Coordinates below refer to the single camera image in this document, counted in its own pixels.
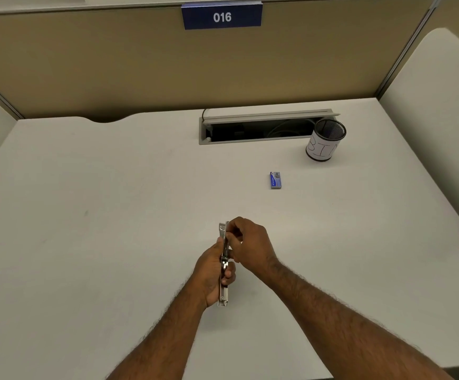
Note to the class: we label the person's left hand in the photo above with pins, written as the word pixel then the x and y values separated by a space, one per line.
pixel 209 277

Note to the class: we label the person's right hand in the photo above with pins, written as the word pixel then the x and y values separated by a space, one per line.
pixel 253 249

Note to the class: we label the silver metal stapler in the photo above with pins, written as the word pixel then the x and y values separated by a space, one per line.
pixel 223 296

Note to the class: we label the blue staples box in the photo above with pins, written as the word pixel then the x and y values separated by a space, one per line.
pixel 275 180

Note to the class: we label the person's right forearm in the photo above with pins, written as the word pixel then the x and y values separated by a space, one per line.
pixel 348 332

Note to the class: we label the person's left forearm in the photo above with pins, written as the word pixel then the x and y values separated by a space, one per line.
pixel 162 336

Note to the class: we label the black mesh cup white label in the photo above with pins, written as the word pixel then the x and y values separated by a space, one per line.
pixel 320 150

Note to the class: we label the blue number sign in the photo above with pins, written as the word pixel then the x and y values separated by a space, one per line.
pixel 221 16

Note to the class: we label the grey partition post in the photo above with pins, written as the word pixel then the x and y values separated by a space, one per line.
pixel 0 96
pixel 407 49

